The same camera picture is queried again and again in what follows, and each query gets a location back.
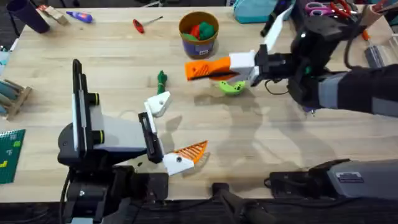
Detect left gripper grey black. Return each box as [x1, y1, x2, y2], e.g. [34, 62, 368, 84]
[57, 90, 209, 177]

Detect dark green toy vegetable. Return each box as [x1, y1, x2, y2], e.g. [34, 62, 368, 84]
[156, 70, 169, 95]

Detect light green disc with holes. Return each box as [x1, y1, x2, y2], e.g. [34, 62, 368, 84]
[217, 80, 246, 96]

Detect brown tub with toys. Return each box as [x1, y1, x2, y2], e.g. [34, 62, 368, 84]
[178, 11, 220, 60]

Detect right wrist upright flat plate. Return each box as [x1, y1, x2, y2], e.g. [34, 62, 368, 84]
[264, 4, 295, 52]

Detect teal soft bag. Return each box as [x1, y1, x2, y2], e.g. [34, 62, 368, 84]
[233, 0, 280, 24]

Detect left wrist upright black plate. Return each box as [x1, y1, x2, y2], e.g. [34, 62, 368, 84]
[72, 58, 91, 154]

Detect clear plastic box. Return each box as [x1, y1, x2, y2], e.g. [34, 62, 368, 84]
[364, 34, 398, 68]

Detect brown cardboard tube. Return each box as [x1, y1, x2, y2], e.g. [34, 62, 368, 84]
[360, 1, 393, 27]

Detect wooden rack with rolls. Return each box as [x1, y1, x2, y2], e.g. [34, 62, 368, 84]
[0, 79, 32, 121]

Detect green board with blocks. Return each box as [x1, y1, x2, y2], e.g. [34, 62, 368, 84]
[0, 129, 26, 185]

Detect small cardboard box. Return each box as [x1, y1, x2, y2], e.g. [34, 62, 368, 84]
[36, 4, 70, 26]

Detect dark purple cylinder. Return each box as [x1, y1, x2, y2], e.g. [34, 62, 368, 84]
[6, 0, 51, 34]

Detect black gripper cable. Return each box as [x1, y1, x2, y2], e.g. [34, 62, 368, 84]
[264, 79, 290, 96]

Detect red handled screwdriver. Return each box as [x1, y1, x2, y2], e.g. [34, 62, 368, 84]
[132, 15, 164, 34]

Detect purple handled scissors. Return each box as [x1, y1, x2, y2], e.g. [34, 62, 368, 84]
[304, 1, 335, 17]

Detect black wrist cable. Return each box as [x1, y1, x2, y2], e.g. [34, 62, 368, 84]
[343, 18, 369, 70]

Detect red handled pliers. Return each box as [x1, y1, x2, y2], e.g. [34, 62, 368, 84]
[329, 0, 354, 19]

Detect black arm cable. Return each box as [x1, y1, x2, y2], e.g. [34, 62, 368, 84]
[58, 170, 72, 224]

